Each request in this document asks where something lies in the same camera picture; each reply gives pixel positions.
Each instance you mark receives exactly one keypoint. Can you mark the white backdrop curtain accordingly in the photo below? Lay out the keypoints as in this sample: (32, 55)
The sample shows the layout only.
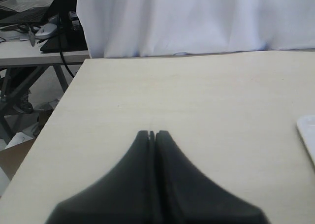
(131, 28)

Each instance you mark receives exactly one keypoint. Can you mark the black sneaker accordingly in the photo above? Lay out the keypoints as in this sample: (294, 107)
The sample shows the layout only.
(23, 105)

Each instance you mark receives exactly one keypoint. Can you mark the black laptop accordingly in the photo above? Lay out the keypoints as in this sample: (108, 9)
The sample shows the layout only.
(34, 15)

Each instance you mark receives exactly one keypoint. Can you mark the cardboard box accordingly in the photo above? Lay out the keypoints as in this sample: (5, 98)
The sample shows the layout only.
(12, 156)

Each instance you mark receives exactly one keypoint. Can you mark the grey side desk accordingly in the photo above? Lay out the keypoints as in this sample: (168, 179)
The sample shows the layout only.
(15, 54)

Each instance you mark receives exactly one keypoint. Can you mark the white plastic tray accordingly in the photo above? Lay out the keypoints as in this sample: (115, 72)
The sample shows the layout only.
(306, 128)

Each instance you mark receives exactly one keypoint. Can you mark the grey computer mouse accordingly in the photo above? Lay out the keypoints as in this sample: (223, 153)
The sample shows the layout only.
(46, 30)

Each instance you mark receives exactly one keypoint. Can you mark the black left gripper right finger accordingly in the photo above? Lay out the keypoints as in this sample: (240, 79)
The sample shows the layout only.
(190, 197)

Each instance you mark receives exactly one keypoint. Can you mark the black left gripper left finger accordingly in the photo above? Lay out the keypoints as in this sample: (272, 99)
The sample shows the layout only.
(125, 195)

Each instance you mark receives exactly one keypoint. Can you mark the black monitor stand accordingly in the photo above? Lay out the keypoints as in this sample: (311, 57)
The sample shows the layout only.
(70, 36)

